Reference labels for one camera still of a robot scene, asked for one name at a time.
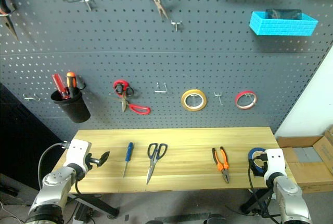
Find black plastic tool cup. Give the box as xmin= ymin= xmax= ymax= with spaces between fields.
xmin=50 ymin=87 xmax=91 ymax=124

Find red handled screwdriver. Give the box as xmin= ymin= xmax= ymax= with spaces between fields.
xmin=51 ymin=73 xmax=71 ymax=100

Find black cabinet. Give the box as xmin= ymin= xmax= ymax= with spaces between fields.
xmin=0 ymin=82 xmax=71 ymax=191

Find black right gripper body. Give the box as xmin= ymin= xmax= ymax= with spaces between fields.
xmin=250 ymin=159 xmax=265 ymax=178

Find grey pegboard wall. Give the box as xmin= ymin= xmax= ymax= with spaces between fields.
xmin=0 ymin=0 xmax=333 ymax=141

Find red handled scissors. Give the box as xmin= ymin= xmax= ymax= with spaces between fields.
xmin=109 ymin=79 xmax=151 ymax=115

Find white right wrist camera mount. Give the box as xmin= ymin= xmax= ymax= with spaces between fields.
xmin=263 ymin=148 xmax=287 ymax=180

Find orange and black pliers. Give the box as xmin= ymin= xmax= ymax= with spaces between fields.
xmin=212 ymin=146 xmax=231 ymax=184

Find yellow tape roll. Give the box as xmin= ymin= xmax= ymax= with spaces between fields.
xmin=181 ymin=88 xmax=208 ymax=111

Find blue handled screwdriver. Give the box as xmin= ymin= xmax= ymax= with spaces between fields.
xmin=122 ymin=142 xmax=135 ymax=178

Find dark handled long-nose pliers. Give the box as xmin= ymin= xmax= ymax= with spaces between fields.
xmin=0 ymin=0 xmax=19 ymax=41

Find red tape roll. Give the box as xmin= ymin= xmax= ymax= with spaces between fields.
xmin=235 ymin=90 xmax=259 ymax=110

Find left arm wrist cable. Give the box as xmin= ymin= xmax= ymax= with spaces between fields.
xmin=37 ymin=142 xmax=70 ymax=191

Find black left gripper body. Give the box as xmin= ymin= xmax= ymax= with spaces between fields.
xmin=86 ymin=153 xmax=101 ymax=170

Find orange and black screwdriver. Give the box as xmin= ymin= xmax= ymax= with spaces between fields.
xmin=66 ymin=72 xmax=78 ymax=97

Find power strip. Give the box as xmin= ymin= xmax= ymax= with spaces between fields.
xmin=74 ymin=203 xmax=97 ymax=222

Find long metal pegboard hook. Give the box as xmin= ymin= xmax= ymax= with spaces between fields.
xmin=61 ymin=0 xmax=95 ymax=11

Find white floor cable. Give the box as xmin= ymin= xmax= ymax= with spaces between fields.
xmin=0 ymin=200 xmax=20 ymax=224

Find blue plastic basket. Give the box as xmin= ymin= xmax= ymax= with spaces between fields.
xmin=249 ymin=10 xmax=319 ymax=37

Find small black handled scissors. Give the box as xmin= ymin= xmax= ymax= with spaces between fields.
xmin=114 ymin=84 xmax=135 ymax=98

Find dark blue handled scissors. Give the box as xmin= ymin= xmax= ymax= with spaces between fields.
xmin=145 ymin=142 xmax=169 ymax=185

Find grey foam blocks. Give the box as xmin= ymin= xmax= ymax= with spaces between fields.
xmin=293 ymin=147 xmax=323 ymax=163

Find black right arm wrist cable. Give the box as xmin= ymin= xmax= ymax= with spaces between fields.
xmin=248 ymin=166 xmax=277 ymax=220

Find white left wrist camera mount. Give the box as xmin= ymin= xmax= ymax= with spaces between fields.
xmin=63 ymin=139 xmax=92 ymax=173

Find blue tape roll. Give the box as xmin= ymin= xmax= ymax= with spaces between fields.
xmin=247 ymin=147 xmax=266 ymax=170

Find large cardboard box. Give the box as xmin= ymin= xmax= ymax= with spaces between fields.
xmin=275 ymin=135 xmax=333 ymax=194

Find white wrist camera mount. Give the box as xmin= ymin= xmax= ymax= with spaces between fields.
xmin=263 ymin=148 xmax=287 ymax=180
xmin=63 ymin=139 xmax=92 ymax=173

